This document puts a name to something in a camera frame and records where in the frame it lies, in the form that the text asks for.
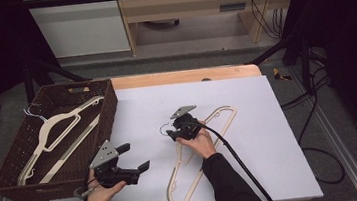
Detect black metal stand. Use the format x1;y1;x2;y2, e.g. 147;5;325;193
245;29;316;98
20;52;95;104

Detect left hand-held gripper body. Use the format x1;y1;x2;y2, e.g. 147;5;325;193
86;137;141;191

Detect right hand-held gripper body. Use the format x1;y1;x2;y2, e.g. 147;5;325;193
168;103;205;142

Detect yellow and black floor scrap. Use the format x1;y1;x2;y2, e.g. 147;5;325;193
272;66;293;83

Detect left gripper cable with plug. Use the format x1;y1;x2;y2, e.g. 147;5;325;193
72;182;102;201

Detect brown woven basket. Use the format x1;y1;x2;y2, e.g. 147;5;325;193
0;77;129;201

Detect person's left hand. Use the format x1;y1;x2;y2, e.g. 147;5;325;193
82;165;130;201

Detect black floor cable loop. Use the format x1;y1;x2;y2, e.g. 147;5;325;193
293;90;348;189

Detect beige clothes hanger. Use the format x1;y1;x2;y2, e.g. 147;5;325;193
9;94;114;188
157;103;247;201

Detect white table sheet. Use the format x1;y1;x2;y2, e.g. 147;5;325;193
30;68;325;201

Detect bundle of black floor cables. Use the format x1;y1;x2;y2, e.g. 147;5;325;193
274;46;334;112

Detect person's right hand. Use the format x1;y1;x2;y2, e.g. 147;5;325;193
174;119;218;163

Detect light wooden desk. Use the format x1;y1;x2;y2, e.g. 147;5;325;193
115;0;306;58

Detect hanging black wall cables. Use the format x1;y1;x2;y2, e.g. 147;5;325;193
246;0;288;43

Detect white cabinet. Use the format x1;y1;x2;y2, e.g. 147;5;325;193
22;0;132;62

